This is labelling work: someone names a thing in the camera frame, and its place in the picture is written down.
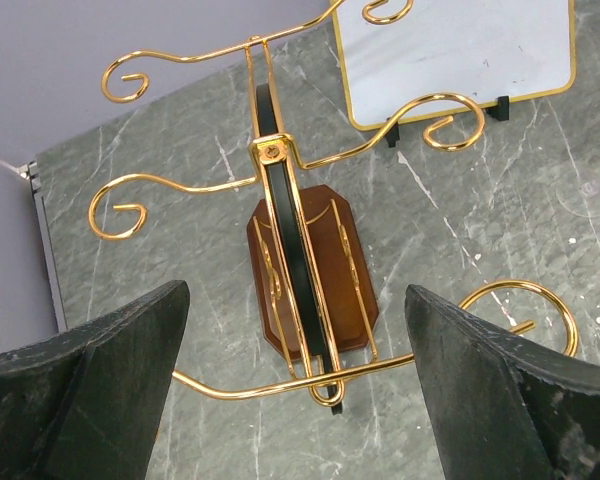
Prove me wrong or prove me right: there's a large clear wine glass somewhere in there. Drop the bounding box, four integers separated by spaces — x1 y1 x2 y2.
554 149 600 219

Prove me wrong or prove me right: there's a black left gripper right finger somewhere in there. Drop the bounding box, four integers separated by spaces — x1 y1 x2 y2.
405 285 600 479

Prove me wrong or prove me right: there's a gold framed whiteboard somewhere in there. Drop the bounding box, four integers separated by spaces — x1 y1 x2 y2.
333 0 576 131

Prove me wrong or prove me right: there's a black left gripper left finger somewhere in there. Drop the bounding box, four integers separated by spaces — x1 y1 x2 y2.
0 280 189 479

